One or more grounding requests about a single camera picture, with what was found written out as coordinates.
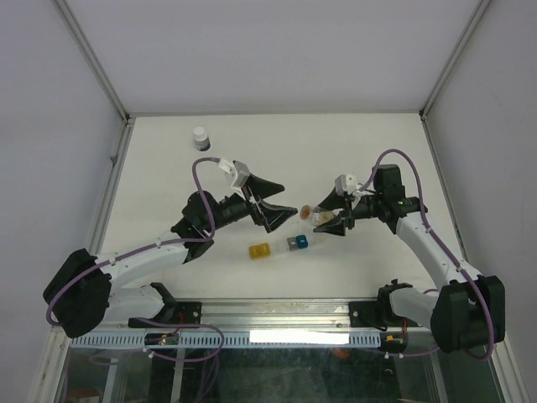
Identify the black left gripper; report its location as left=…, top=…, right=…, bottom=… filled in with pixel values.
left=204, top=175, right=298, bottom=234

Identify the clear bottle gold cap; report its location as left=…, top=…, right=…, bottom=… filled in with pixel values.
left=299, top=205, right=336, bottom=227

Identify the weekly pill organizer strip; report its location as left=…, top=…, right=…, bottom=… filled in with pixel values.
left=248, top=233, right=326, bottom=260

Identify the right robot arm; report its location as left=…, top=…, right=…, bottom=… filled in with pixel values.
left=315, top=165, right=505, bottom=353

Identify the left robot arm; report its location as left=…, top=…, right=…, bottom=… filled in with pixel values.
left=43, top=175, right=298, bottom=338

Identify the white pill bottle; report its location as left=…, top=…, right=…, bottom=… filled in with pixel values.
left=193, top=126, right=211, bottom=152

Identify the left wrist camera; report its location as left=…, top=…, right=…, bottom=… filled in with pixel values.
left=217, top=159, right=251, bottom=193

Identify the aluminium mounting rail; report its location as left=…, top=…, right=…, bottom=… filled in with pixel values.
left=52, top=296, right=504, bottom=334

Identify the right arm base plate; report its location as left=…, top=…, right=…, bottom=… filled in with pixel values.
left=347, top=300, right=430, bottom=332

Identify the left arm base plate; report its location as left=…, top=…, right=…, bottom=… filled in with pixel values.
left=148, top=301, right=202, bottom=327

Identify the white slotted cable duct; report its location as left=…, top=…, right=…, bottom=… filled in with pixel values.
left=71, top=330, right=381, bottom=349

